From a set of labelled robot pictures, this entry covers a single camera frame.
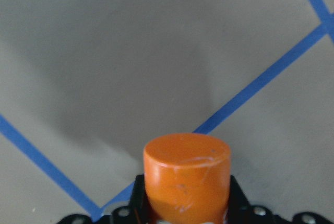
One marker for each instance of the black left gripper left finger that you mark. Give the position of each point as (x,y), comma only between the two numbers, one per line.
(139,206)

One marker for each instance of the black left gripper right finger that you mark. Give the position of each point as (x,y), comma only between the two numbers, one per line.
(238,204)

